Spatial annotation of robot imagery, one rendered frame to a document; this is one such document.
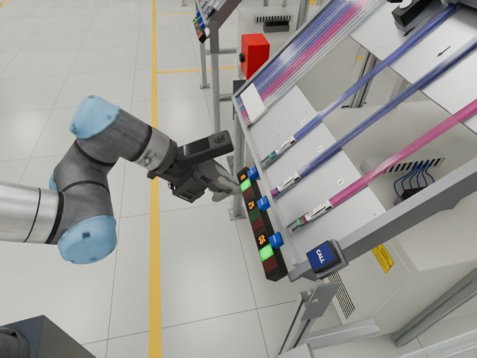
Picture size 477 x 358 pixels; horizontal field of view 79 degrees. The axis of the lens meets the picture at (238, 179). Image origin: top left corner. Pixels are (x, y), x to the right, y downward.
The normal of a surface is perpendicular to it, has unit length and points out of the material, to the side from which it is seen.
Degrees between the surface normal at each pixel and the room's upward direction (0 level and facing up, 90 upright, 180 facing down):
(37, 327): 0
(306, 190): 45
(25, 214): 59
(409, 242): 0
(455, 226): 0
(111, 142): 84
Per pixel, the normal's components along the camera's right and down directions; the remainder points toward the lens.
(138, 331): 0.02, -0.70
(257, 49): 0.20, 0.70
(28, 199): 0.68, -0.53
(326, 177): -0.68, -0.41
